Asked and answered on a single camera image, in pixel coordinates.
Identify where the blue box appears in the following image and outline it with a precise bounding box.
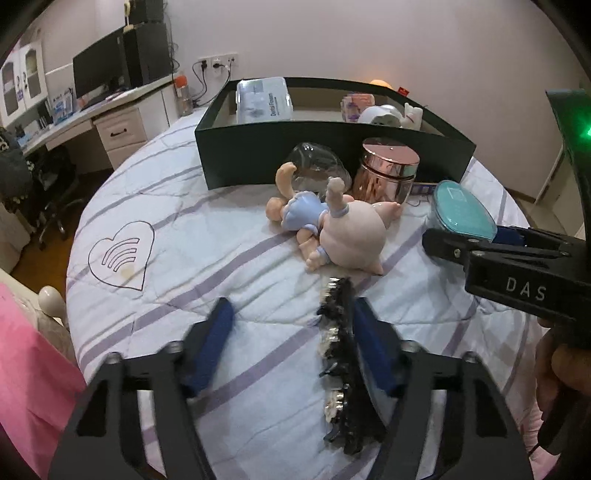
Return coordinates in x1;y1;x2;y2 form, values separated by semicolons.
48;88;75;124

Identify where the white bed post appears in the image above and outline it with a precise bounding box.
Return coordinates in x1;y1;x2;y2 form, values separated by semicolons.
38;286;70;324

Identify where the person's right hand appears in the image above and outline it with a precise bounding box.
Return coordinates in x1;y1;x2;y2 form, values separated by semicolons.
534;329;591;417

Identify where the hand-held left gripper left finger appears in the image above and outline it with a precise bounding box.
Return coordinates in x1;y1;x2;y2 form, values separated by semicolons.
48;296;236;480

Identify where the white hollow figurine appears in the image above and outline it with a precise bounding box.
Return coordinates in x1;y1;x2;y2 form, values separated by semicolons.
358;107;400;127

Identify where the black speaker box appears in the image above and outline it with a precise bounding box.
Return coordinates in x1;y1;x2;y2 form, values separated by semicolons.
129;0;166;25

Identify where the baby doll in blue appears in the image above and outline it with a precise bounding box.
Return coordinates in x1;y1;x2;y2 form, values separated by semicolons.
265;161;348;273

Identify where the teal lidded container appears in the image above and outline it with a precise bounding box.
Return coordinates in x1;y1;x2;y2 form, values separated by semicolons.
429;180;498;243

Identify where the rose gold jar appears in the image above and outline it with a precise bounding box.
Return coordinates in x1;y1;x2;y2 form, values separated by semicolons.
352;137;421;206

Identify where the clear glass jar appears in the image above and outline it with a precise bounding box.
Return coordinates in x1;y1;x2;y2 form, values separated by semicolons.
288;143;352;195

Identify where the black power cable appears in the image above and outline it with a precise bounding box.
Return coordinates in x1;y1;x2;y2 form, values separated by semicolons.
191;60;232;107

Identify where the black hair clip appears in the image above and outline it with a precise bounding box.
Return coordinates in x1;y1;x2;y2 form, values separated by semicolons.
316;277;389;455

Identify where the white desk with drawers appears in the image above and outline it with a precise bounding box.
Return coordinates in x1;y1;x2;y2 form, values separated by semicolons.
21;76;185;171

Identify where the white cat figurine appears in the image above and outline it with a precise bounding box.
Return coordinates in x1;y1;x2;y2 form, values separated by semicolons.
401;102;424;130

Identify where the white striped quilt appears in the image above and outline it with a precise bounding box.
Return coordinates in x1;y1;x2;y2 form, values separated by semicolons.
66;111;546;480

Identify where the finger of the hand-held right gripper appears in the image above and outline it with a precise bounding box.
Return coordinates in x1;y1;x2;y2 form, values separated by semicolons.
492;225;578;250
421;227;570;278

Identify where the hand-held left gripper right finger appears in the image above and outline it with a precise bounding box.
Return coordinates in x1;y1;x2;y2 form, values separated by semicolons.
352;296;532;480

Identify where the clear plastic floss box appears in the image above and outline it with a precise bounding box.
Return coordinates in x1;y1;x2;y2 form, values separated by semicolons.
235;78;295;124

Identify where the white glass-door cabinet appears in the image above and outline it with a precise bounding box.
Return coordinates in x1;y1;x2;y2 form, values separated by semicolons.
0;39;49;125

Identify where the black computer monitor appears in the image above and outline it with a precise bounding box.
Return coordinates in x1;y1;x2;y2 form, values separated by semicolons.
72;33;131;100

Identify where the black office chair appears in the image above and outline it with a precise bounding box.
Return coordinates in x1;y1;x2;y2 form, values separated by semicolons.
23;148;86;241

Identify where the white wall outlet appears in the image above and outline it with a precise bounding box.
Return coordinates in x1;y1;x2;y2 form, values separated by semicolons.
198;54;241;70

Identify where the grey jacket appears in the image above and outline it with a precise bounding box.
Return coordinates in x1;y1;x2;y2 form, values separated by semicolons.
0;127;33;208

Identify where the black computer tower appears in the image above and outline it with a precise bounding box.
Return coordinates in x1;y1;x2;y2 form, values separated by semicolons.
122;22;172;88

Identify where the pink cloth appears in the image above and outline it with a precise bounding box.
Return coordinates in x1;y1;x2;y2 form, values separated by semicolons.
0;282;88;480

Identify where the orange-capped bottle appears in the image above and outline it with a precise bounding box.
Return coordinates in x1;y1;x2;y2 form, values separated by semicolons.
174;76;194;117

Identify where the black storage box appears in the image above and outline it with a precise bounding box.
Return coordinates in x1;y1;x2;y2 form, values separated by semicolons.
194;77;477;191

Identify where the pink quilt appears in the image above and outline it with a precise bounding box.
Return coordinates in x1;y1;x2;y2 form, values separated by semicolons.
519;401;548;467

